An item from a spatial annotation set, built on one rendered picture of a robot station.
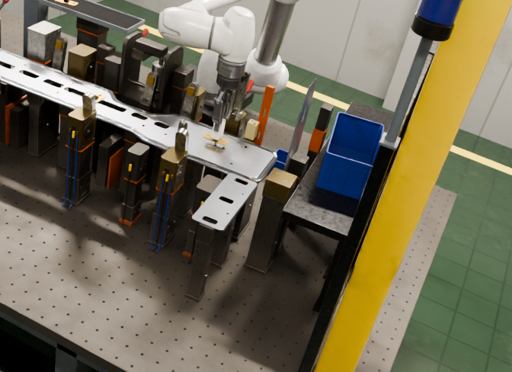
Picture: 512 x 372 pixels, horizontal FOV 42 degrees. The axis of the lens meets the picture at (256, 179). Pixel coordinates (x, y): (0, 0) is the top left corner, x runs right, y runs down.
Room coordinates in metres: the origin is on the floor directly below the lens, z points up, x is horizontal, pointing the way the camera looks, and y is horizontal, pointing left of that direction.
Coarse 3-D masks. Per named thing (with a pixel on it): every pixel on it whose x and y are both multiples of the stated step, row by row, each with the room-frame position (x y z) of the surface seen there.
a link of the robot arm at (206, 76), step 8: (208, 48) 2.70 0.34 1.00; (208, 56) 2.67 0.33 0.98; (216, 56) 2.67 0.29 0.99; (200, 64) 2.70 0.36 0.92; (208, 64) 2.66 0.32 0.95; (216, 64) 2.66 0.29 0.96; (200, 72) 2.68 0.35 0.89; (208, 72) 2.66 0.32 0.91; (216, 72) 2.66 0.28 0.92; (200, 80) 2.68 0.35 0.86; (208, 80) 2.66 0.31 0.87; (208, 88) 2.66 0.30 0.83; (216, 88) 2.67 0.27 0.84
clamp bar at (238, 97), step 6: (246, 72) 2.08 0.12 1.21; (246, 78) 2.07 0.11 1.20; (240, 84) 2.08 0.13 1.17; (246, 84) 2.06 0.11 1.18; (240, 90) 2.07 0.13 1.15; (246, 90) 2.08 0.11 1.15; (234, 96) 2.06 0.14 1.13; (240, 96) 2.07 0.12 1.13; (234, 102) 2.07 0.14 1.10; (240, 102) 2.05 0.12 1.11; (240, 108) 2.05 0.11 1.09
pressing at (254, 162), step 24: (0, 48) 2.22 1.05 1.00; (0, 72) 2.05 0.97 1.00; (48, 72) 2.13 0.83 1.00; (48, 96) 1.98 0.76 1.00; (72, 96) 2.01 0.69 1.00; (120, 120) 1.93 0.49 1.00; (144, 120) 1.97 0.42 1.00; (168, 120) 2.01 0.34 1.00; (192, 120) 2.04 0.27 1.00; (168, 144) 1.86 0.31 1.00; (192, 144) 1.89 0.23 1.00; (216, 144) 1.93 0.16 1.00; (240, 144) 1.97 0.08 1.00; (216, 168) 1.79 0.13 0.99; (240, 168) 1.82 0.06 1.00; (264, 168) 1.86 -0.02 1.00
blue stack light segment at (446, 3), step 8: (424, 0) 1.16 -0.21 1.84; (432, 0) 1.15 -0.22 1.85; (440, 0) 1.14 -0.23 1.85; (448, 0) 1.14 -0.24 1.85; (456, 0) 1.15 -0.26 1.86; (424, 8) 1.16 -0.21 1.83; (432, 8) 1.15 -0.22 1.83; (440, 8) 1.14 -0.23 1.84; (448, 8) 1.14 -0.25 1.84; (456, 8) 1.15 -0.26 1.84; (424, 16) 1.15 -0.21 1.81; (432, 16) 1.15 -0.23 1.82; (440, 16) 1.14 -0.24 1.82; (448, 16) 1.15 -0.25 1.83; (456, 16) 1.17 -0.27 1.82; (448, 24) 1.15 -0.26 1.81
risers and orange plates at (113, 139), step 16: (0, 96) 2.06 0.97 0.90; (16, 96) 2.12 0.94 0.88; (0, 112) 2.06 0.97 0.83; (16, 112) 2.04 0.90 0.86; (0, 128) 2.06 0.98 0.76; (16, 128) 2.04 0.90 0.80; (16, 144) 2.04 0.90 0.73; (112, 144) 1.97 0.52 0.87; (112, 160) 1.95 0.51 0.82; (160, 160) 1.95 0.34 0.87; (112, 176) 1.96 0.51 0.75
